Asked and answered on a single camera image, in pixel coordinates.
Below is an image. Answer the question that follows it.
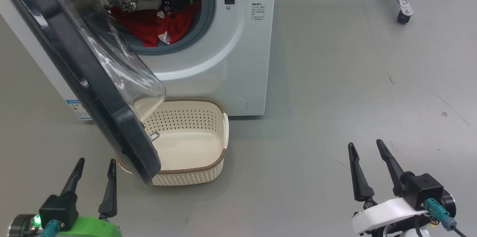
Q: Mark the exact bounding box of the cream perforated laundry basket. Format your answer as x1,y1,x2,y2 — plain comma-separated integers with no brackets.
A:
116,97,229,186

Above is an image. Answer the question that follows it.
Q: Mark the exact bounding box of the white front-load washing machine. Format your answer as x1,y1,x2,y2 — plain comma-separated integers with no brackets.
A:
0,0,277,122

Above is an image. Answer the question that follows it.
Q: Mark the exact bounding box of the red garment with white trim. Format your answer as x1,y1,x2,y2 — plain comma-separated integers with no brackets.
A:
111,0,202,47

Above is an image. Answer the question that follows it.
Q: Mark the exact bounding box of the blue energy label sticker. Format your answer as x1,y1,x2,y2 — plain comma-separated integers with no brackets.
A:
66,99,92,121

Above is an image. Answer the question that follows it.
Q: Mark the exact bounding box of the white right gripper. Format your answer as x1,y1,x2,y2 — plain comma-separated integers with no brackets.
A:
348,139,429,236

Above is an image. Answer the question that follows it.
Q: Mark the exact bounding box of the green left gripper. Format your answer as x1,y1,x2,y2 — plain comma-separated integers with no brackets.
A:
60,158,122,237

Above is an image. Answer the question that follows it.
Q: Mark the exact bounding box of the printed text warning label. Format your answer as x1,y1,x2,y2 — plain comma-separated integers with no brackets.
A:
252,2,266,21

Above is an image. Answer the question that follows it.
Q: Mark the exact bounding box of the black round glass washer door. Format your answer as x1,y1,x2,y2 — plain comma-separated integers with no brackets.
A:
0,0,167,186

